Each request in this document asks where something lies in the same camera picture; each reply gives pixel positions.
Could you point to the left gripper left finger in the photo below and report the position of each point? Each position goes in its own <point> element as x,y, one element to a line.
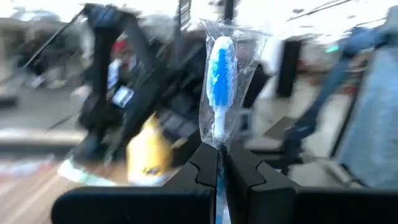
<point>140,208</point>

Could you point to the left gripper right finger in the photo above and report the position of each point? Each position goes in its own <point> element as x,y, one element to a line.
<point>295,208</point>

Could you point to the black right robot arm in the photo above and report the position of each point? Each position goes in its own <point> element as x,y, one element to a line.
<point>99,102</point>

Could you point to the yellow canister with white lid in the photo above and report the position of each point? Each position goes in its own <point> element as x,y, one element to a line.
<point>149,152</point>

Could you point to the blue toothbrush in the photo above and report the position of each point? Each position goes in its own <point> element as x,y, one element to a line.
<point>220,77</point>

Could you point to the yellow green toothbrush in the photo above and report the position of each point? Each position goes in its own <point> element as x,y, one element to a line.
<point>84,175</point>

